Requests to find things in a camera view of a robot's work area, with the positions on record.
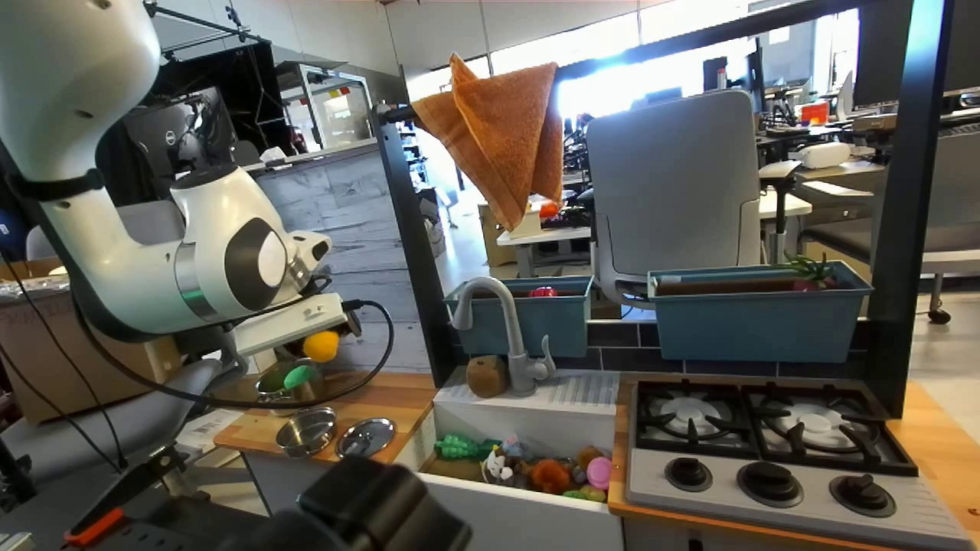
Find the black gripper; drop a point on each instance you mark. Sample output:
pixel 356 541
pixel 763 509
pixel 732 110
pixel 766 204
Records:
pixel 286 326

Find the small steel pot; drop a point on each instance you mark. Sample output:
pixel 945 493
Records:
pixel 308 432

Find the orange towel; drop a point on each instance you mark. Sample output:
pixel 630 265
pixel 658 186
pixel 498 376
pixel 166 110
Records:
pixel 504 135

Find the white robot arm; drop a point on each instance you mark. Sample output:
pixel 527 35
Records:
pixel 208 251

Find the large steel pot with toys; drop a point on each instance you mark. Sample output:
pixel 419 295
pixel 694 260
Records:
pixel 289 385

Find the steel pot lid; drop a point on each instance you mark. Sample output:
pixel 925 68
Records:
pixel 365 434

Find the grey wood backsplash panel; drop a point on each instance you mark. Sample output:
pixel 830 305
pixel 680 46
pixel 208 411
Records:
pixel 348 201

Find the green toy in sink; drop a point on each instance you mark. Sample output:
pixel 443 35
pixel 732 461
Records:
pixel 464 448

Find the left teal planter box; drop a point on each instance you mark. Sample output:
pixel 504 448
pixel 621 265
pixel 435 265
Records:
pixel 551 316

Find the teal planter box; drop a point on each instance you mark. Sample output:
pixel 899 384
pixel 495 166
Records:
pixel 756 313
pixel 551 316

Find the white sink basin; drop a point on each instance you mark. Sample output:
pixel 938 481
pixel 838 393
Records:
pixel 561 418

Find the cardboard box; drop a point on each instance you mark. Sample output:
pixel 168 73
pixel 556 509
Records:
pixel 52 357

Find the grey office chair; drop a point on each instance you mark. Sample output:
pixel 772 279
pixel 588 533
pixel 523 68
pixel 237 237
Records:
pixel 112 432

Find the pink toy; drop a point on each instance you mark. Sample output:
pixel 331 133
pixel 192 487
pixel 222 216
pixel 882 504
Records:
pixel 599 473

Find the white chair back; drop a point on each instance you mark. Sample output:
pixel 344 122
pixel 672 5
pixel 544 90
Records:
pixel 675 186

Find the right teal planter box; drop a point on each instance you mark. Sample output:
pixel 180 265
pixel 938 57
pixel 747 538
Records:
pixel 756 313

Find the toy stove top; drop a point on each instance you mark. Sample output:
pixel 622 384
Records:
pixel 787 456

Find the black camera mount foreground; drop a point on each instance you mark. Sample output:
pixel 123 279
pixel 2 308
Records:
pixel 354 505

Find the black frame rod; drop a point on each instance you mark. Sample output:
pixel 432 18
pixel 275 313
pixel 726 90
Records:
pixel 885 333

